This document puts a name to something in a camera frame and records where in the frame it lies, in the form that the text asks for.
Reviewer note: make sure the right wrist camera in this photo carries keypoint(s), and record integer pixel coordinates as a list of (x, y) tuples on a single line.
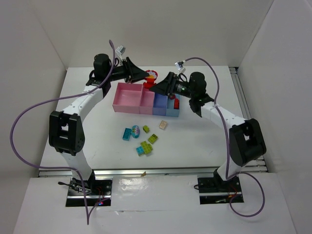
[(180, 66)]

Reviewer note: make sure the beige lego brick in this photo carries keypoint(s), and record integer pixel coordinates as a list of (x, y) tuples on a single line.
[(163, 124)]

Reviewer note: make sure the green square lego brick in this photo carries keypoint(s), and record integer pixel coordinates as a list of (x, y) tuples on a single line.
[(153, 138)]

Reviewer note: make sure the large pink container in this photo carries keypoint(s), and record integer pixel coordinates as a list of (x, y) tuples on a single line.
[(127, 98)]

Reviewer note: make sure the light blue container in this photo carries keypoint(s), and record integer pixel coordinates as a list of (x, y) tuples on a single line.
[(170, 111)]

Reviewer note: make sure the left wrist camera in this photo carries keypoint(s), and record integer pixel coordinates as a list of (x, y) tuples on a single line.
[(120, 50)]

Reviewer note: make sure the dark blue container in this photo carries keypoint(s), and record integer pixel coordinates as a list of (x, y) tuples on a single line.
[(160, 105)]

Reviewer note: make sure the teal long lego brick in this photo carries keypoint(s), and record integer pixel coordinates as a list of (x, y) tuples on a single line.
[(127, 134)]

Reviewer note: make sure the red lego cluster with face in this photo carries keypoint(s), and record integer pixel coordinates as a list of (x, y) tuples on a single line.
[(150, 80)]

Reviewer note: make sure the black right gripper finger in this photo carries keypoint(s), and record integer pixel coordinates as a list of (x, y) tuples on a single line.
[(169, 79), (164, 89)]

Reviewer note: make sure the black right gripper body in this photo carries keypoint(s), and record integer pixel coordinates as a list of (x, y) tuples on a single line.
[(171, 84)]

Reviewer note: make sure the red lego brick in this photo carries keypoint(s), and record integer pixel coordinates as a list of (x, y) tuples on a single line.
[(176, 104)]

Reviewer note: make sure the aluminium right rail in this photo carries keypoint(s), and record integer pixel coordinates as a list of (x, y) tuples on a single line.
[(258, 165)]

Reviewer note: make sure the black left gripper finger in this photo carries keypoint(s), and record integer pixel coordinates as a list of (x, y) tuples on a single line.
[(136, 75), (132, 67)]

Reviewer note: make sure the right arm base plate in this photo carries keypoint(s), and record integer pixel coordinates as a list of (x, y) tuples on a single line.
[(211, 193)]

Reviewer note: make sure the green teal lego stack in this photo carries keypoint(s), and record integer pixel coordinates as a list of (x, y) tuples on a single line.
[(144, 148)]

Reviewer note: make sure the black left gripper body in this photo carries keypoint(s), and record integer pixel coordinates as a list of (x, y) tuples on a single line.
[(128, 69)]

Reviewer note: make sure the small green lego brick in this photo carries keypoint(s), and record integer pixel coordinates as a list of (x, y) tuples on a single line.
[(146, 129)]

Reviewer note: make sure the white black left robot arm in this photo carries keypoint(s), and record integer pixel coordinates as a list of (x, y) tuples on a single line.
[(66, 132)]

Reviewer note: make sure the narrow pink container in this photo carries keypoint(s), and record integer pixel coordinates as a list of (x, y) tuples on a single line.
[(147, 102)]

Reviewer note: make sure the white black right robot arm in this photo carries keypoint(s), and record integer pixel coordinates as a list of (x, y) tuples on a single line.
[(244, 138)]

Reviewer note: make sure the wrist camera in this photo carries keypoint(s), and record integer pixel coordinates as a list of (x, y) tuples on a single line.
[(120, 50), (180, 66)]

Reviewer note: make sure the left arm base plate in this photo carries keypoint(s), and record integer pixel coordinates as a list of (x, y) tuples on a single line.
[(100, 193)]

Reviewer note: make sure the teal rounded flower lego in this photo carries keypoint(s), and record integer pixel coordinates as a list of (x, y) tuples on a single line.
[(135, 132)]

